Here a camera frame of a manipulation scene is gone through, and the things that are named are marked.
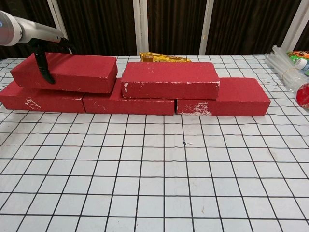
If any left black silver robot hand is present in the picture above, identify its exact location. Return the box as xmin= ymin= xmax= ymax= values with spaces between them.
xmin=18 ymin=20 xmax=78 ymax=85

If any gold snack packet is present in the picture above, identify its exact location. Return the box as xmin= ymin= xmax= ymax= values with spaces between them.
xmin=139 ymin=52 xmax=193 ymax=63

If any white black grid tablecloth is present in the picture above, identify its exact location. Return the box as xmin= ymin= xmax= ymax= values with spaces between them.
xmin=0 ymin=53 xmax=309 ymax=232

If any green snack bag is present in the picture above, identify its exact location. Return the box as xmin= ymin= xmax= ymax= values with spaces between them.
xmin=286 ymin=50 xmax=309 ymax=61

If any clear plastic water bottle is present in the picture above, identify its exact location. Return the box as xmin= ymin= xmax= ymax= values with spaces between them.
xmin=291 ymin=58 xmax=309 ymax=77

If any green chips can red lid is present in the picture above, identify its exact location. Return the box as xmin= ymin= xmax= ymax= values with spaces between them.
xmin=296 ymin=82 xmax=309 ymax=108

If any white metal frame post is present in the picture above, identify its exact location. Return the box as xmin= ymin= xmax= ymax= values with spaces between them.
xmin=47 ymin=0 xmax=73 ymax=58
xmin=199 ymin=0 xmax=219 ymax=54
xmin=132 ymin=0 xmax=149 ymax=55
xmin=281 ymin=0 xmax=309 ymax=54

